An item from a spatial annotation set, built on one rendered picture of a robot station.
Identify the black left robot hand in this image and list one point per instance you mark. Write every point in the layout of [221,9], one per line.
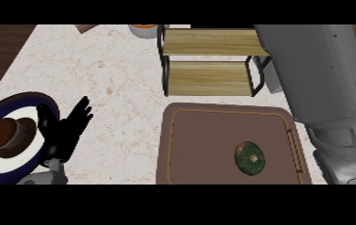
[66,131]

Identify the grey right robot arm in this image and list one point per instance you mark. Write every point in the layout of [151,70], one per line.
[315,75]

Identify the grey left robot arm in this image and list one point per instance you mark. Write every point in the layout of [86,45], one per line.
[47,177]

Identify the brown rectangular tray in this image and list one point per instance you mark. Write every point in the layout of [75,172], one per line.
[205,150]

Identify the green bell pepper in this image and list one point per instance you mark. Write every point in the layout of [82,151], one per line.
[250,159]

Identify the brown cupcake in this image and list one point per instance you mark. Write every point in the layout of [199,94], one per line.
[14,137]

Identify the white plate blue rim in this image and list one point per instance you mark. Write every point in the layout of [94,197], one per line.
[21,163]

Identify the dark brown wooden panel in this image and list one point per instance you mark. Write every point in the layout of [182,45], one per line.
[13,43]

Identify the brown wooden block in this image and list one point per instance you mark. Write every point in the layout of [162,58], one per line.
[86,28]

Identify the pale cup orange content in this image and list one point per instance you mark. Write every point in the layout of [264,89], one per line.
[146,31]

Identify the wooden tiered shelf black frame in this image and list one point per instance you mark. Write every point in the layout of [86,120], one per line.
[209,75]

